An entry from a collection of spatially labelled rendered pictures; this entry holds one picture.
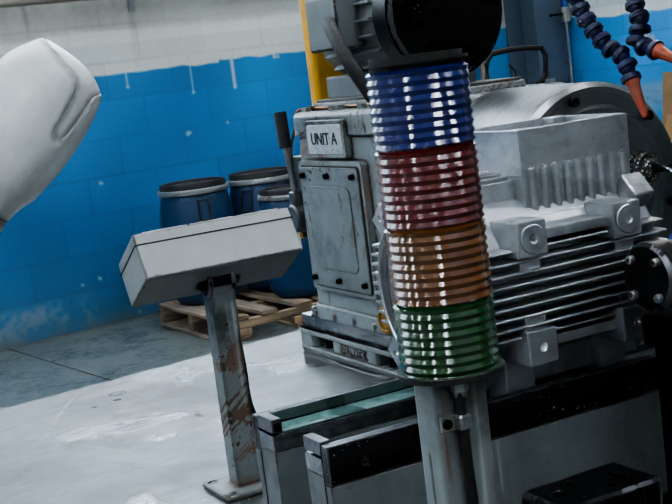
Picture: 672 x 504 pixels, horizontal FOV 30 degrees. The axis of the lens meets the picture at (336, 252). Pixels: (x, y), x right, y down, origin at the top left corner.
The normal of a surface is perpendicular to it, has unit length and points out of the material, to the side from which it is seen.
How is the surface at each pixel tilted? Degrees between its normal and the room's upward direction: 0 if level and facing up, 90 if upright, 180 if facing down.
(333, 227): 90
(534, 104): 32
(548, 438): 90
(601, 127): 90
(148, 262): 60
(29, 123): 92
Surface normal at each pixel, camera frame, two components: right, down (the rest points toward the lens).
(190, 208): -0.04, -0.02
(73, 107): 0.76, 0.26
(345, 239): -0.87, 0.18
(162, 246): 0.34, -0.43
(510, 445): 0.47, 0.07
